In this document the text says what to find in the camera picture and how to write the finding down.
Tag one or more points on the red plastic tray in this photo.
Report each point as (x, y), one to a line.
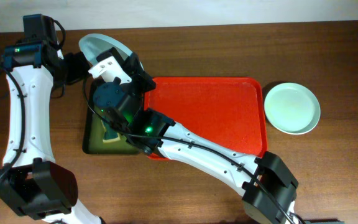
(228, 111)

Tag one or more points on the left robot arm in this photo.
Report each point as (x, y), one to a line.
(31, 182)

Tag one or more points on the white plate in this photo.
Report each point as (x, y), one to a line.
(295, 130)

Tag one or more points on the green and yellow sponge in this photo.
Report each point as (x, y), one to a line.
(110, 135)

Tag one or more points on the dark green tray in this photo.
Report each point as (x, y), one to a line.
(93, 139)

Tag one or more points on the pale green plate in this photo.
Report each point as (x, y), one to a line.
(292, 104)

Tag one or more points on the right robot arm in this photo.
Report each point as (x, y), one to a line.
(267, 187)

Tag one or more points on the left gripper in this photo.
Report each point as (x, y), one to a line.
(74, 65)

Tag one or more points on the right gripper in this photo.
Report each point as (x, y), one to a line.
(124, 65)

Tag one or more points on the light blue plate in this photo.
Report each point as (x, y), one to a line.
(92, 45)

